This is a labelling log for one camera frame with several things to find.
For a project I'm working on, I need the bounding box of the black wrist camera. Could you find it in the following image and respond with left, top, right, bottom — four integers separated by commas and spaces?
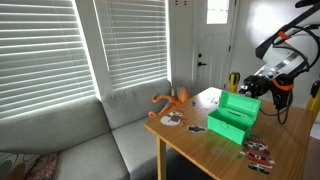
270, 73, 295, 110

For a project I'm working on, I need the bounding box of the oval patterned throw pillow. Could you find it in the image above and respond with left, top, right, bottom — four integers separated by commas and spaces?
0, 151, 43, 180

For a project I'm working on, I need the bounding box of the white window blind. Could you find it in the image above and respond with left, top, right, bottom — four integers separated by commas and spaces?
0, 0, 98, 121
93, 0, 169, 91

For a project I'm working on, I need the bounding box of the red patterned throw pillow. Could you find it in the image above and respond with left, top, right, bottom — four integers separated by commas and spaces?
25, 152, 60, 180

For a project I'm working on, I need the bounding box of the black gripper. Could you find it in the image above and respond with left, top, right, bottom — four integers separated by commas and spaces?
239, 74, 274, 99

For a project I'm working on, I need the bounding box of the snowman sticker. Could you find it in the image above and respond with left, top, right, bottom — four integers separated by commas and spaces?
159, 110, 186, 128

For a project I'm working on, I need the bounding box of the white front door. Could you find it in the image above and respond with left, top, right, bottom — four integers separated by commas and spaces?
192, 0, 236, 96

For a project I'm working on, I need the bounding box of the wooden table leg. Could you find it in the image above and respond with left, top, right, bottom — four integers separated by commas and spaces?
155, 135, 168, 180

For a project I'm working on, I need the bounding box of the yellow black stand post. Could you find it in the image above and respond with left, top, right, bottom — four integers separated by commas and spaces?
228, 71, 242, 94
305, 79, 320, 126

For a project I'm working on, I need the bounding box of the black white-edged sticker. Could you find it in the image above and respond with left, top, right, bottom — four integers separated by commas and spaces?
187, 124, 207, 134

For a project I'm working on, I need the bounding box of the grey sectional sofa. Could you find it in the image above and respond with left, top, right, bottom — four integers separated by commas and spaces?
0, 78, 188, 180

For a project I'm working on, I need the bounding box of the Santa Claus sticker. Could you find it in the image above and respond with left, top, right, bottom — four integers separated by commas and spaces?
239, 134, 277, 175

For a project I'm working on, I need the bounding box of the orange plush octopus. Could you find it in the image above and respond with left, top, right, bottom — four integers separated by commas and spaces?
148, 84, 192, 120

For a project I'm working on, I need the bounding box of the green plastic lunch box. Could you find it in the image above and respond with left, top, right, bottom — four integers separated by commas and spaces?
207, 89, 263, 146

